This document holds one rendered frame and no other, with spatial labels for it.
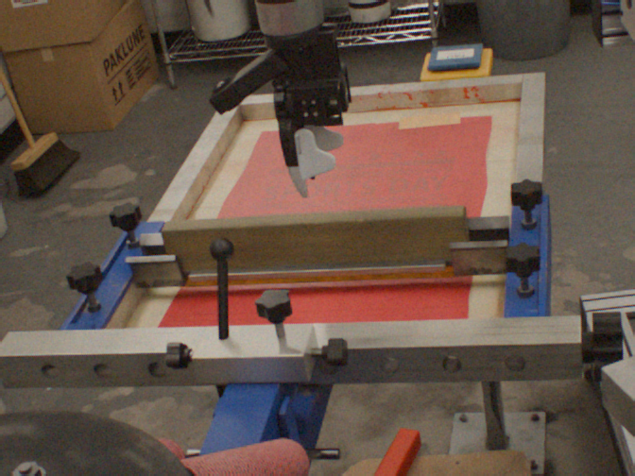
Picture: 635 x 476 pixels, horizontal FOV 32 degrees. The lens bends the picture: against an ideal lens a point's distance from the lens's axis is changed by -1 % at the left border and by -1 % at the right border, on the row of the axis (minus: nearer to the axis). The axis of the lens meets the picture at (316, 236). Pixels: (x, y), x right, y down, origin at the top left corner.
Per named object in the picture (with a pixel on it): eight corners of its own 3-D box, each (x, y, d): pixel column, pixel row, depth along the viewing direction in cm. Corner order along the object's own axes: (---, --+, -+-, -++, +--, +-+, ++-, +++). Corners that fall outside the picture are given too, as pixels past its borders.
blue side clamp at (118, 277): (143, 257, 167) (132, 216, 164) (174, 255, 166) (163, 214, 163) (70, 379, 142) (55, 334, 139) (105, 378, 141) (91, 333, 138)
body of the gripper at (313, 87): (343, 131, 132) (329, 36, 127) (274, 136, 134) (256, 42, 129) (352, 106, 139) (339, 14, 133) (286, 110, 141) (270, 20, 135)
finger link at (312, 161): (337, 202, 136) (329, 128, 133) (291, 205, 137) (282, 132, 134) (342, 195, 139) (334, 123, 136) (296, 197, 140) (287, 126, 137)
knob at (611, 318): (569, 355, 123) (565, 299, 120) (622, 353, 122) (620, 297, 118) (569, 397, 117) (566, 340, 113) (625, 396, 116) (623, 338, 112)
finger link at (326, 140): (348, 178, 143) (335, 119, 137) (303, 179, 144) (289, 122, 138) (351, 162, 145) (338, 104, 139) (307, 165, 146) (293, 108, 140)
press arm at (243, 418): (248, 386, 126) (239, 350, 124) (299, 385, 124) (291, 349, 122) (208, 492, 111) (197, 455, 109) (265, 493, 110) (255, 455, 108)
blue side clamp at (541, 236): (515, 240, 154) (511, 195, 151) (551, 238, 153) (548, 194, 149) (506, 371, 129) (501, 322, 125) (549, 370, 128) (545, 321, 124)
